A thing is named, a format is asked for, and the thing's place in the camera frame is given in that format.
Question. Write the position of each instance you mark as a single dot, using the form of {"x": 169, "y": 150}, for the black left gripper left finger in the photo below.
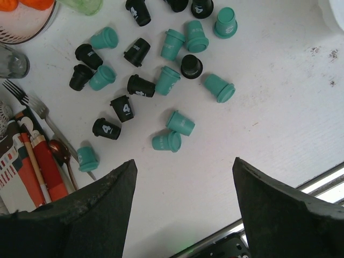
{"x": 90, "y": 222}

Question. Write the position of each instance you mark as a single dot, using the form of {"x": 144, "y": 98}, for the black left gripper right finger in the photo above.
{"x": 281, "y": 221}

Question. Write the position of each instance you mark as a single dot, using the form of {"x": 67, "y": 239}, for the black coffee capsule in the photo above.
{"x": 177, "y": 5}
{"x": 81, "y": 76}
{"x": 139, "y": 11}
{"x": 139, "y": 86}
{"x": 191, "y": 67}
{"x": 137, "y": 52}
{"x": 122, "y": 108}
{"x": 202, "y": 9}
{"x": 103, "y": 128}
{"x": 87, "y": 55}

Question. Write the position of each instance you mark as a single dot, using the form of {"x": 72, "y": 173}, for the teal coffee capsule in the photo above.
{"x": 196, "y": 40}
{"x": 106, "y": 38}
{"x": 179, "y": 123}
{"x": 172, "y": 44}
{"x": 226, "y": 24}
{"x": 167, "y": 79}
{"x": 219, "y": 88}
{"x": 104, "y": 76}
{"x": 167, "y": 142}

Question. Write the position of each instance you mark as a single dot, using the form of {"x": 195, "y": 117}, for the white storage basket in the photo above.
{"x": 332, "y": 13}

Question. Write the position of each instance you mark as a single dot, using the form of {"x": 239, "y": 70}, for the striped red placemat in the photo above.
{"x": 30, "y": 177}

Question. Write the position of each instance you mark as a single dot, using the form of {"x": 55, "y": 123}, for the copper spoon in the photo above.
{"x": 63, "y": 154}

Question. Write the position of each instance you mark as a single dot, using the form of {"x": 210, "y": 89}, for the white round strainer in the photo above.
{"x": 6, "y": 115}

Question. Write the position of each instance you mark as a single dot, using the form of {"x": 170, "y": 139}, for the grey glass cup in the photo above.
{"x": 14, "y": 64}

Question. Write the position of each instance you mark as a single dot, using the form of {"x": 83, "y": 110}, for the plate with fruit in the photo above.
{"x": 25, "y": 23}

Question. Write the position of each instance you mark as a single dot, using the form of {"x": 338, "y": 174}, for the small green glass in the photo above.
{"x": 84, "y": 6}

